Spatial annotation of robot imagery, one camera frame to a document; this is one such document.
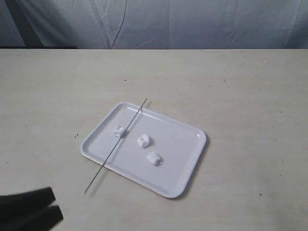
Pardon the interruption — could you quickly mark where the white marshmallow piece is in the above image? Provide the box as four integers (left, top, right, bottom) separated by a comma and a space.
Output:
146, 152, 161, 166
137, 134, 151, 148
114, 125, 126, 138

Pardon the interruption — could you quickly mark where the thin metal skewer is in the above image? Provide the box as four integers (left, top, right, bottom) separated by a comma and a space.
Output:
84, 98, 148, 194

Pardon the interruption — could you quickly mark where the white rectangular plastic tray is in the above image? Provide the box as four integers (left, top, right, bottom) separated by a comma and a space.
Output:
80, 102, 207, 198

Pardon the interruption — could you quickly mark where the white backdrop curtain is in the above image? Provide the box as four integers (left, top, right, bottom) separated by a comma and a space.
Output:
0, 0, 308, 50

